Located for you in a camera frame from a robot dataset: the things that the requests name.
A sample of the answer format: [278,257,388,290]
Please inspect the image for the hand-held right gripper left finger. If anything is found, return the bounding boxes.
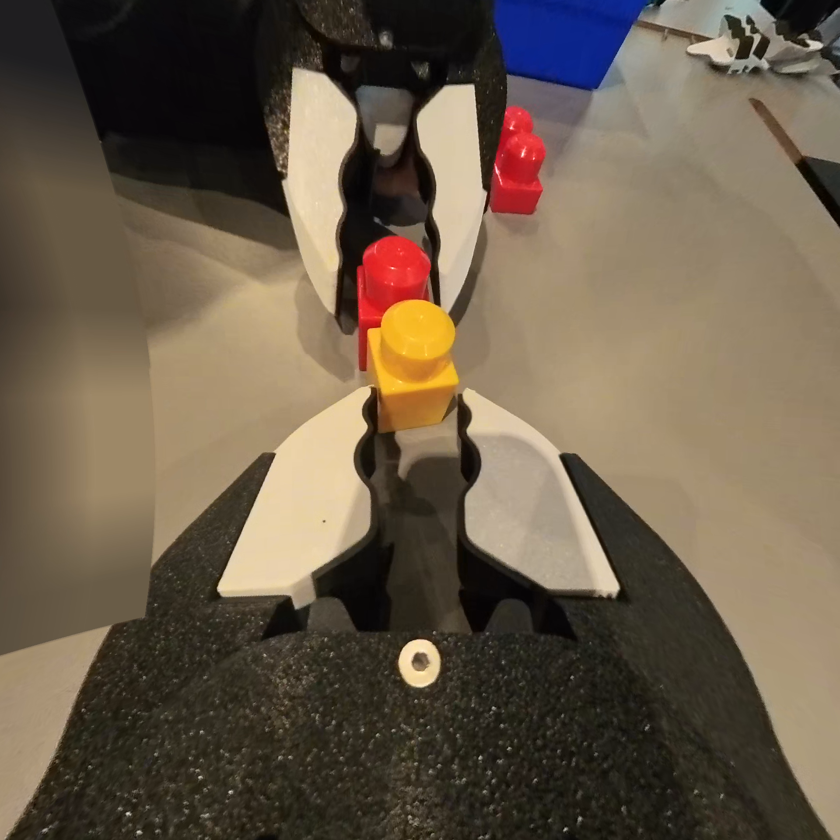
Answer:
[215,385,383,609]

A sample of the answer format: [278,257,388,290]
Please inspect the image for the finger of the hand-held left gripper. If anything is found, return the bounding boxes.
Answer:
[287,66,370,334]
[413,80,492,327]

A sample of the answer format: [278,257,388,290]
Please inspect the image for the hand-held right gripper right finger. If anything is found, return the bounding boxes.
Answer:
[457,386,622,601]

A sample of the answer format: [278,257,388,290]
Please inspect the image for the red two-stud block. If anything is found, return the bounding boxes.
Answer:
[489,106,547,215]

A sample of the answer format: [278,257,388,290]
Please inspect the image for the red one-stud block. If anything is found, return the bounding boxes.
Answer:
[356,238,442,374]

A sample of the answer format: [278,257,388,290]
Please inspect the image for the blue plastic bin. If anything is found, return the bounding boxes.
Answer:
[493,0,639,91]

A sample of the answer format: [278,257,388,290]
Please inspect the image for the yellow one-stud block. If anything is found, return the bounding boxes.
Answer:
[365,300,459,433]

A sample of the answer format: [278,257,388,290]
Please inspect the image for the person's left forearm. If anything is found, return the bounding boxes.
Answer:
[56,0,290,198]

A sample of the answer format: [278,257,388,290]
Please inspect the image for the pile of black white parts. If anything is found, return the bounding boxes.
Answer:
[686,13,826,75]

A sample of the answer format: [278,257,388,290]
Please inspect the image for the black mat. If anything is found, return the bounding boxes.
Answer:
[796,154,840,229]

